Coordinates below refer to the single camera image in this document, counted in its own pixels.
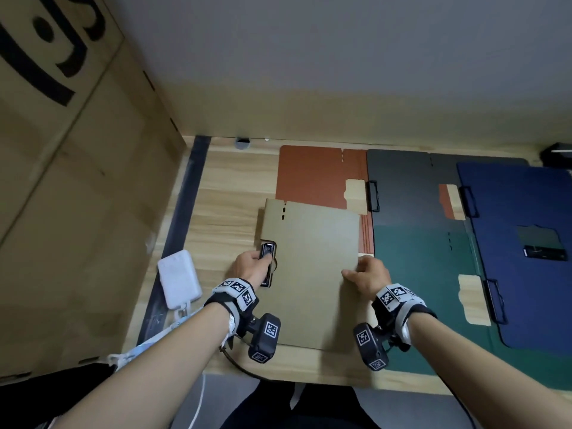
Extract person's right hand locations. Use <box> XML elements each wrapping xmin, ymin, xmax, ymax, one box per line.
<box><xmin>341</xmin><ymin>256</ymin><xmax>393</xmax><ymax>298</ymax></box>

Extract person's left hand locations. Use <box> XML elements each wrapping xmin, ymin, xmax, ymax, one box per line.
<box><xmin>226</xmin><ymin>250</ymin><xmax>276</xmax><ymax>293</ymax></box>

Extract green folder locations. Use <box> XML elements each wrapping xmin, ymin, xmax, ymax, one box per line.
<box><xmin>368</xmin><ymin>223</ymin><xmax>572</xmax><ymax>391</ymax></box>

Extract tan folder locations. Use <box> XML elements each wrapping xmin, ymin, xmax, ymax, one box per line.
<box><xmin>254</xmin><ymin>198</ymin><xmax>375</xmax><ymax>352</ymax></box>

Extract black folder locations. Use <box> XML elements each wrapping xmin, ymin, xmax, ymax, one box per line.
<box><xmin>365</xmin><ymin>149</ymin><xmax>530</xmax><ymax>228</ymax></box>

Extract orange folder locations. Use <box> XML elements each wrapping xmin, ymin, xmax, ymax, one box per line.
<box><xmin>275</xmin><ymin>145</ymin><xmax>451</xmax><ymax>256</ymax></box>

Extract blue folder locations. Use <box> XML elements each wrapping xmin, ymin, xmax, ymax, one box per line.
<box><xmin>455</xmin><ymin>161</ymin><xmax>572</xmax><ymax>357</ymax></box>

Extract person's left forearm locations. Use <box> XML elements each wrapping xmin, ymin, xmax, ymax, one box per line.
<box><xmin>53</xmin><ymin>303</ymin><xmax>233</xmax><ymax>429</ymax></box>

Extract person's right forearm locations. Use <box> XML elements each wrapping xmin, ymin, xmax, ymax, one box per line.
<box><xmin>409</xmin><ymin>313</ymin><xmax>572</xmax><ymax>429</ymax></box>

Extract person's legs in black trousers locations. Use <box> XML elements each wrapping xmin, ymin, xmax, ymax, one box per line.
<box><xmin>221</xmin><ymin>380</ymin><xmax>381</xmax><ymax>429</ymax></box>

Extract white power bank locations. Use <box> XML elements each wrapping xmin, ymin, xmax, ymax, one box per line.
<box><xmin>157</xmin><ymin>250</ymin><xmax>203</xmax><ymax>311</ymax></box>

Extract black desk edge strip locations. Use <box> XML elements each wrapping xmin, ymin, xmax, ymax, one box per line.
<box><xmin>136</xmin><ymin>135</ymin><xmax>212</xmax><ymax>349</ymax></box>

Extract large printed cardboard box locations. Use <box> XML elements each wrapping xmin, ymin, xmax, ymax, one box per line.
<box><xmin>0</xmin><ymin>0</ymin><xmax>186</xmax><ymax>387</ymax></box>

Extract black box with white stripe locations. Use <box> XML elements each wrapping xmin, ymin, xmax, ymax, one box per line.
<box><xmin>539</xmin><ymin>142</ymin><xmax>572</xmax><ymax>168</ymax></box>

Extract black chair with chrome base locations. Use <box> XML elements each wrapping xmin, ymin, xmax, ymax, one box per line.
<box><xmin>0</xmin><ymin>361</ymin><xmax>117</xmax><ymax>429</ymax></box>

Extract left wrist strap with markers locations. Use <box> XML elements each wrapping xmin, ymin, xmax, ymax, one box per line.
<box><xmin>204</xmin><ymin>277</ymin><xmax>259</xmax><ymax>338</ymax></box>

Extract wrist strap with markers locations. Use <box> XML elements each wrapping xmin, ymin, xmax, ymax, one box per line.
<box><xmin>204</xmin><ymin>277</ymin><xmax>259</xmax><ymax>338</ymax></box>
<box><xmin>371</xmin><ymin>283</ymin><xmax>438</xmax><ymax>349</ymax></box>

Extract right wrist strap with markers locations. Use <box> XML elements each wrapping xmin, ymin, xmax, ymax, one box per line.
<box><xmin>371</xmin><ymin>283</ymin><xmax>438</xmax><ymax>349</ymax></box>

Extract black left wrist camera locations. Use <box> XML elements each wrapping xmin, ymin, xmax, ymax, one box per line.
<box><xmin>247</xmin><ymin>313</ymin><xmax>282</xmax><ymax>364</ymax></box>

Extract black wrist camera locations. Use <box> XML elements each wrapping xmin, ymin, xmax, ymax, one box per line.
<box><xmin>247</xmin><ymin>313</ymin><xmax>282</xmax><ymax>364</ymax></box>
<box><xmin>353</xmin><ymin>322</ymin><xmax>390</xmax><ymax>372</ymax></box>

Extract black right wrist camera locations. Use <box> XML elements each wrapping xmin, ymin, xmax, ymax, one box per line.
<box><xmin>353</xmin><ymin>322</ymin><xmax>390</xmax><ymax>372</ymax></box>

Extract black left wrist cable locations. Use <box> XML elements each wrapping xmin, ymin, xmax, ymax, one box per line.
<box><xmin>219</xmin><ymin>337</ymin><xmax>269</xmax><ymax>381</ymax></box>

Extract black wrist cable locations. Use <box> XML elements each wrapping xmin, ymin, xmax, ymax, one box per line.
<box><xmin>436</xmin><ymin>372</ymin><xmax>478</xmax><ymax>429</ymax></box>
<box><xmin>219</xmin><ymin>337</ymin><xmax>269</xmax><ymax>381</ymax></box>

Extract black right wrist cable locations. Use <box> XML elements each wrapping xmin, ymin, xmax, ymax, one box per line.
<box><xmin>436</xmin><ymin>372</ymin><xmax>478</xmax><ymax>429</ymax></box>

